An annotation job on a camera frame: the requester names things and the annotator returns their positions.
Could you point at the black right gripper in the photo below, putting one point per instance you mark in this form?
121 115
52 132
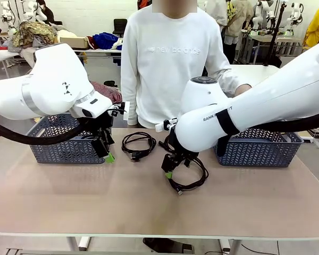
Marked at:
174 143

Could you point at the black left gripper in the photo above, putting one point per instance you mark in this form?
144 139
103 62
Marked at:
98 123

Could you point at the person's left forearm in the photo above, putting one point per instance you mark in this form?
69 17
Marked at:
228 79

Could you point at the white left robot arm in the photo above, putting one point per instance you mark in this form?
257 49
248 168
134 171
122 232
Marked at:
55 79

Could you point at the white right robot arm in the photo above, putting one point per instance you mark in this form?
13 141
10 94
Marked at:
255 106

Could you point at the person's left hand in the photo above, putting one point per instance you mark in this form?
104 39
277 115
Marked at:
243 89

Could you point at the grey-blue plastic basket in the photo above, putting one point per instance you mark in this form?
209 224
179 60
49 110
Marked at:
58 151
255 154

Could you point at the red plaid cloth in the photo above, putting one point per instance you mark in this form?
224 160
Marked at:
106 91

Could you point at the black object under table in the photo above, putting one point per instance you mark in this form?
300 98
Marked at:
159 243

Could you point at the person in white sweatshirt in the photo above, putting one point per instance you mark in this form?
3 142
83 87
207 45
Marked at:
170 79

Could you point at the long white background table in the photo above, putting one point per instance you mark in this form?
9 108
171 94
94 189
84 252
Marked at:
101 50

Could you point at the blue cloth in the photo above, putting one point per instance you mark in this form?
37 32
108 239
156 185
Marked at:
105 40

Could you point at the flat cardboard box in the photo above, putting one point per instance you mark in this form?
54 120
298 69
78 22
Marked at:
74 42

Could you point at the black office chair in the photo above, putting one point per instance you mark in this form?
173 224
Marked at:
120 25

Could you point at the pile of patterned clothes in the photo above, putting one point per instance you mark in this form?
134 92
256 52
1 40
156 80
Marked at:
34 32

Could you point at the background person in dark jacket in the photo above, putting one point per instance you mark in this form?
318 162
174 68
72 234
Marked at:
46 13

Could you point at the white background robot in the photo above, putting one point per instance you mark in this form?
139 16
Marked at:
260 10
6 8
295 12
30 12

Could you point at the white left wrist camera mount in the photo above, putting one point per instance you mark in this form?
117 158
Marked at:
123 110

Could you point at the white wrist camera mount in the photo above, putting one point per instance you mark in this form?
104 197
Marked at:
123 110
160 127

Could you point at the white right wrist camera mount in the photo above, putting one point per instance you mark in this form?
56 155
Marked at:
160 127

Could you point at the white table frame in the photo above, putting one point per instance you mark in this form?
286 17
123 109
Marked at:
82 243

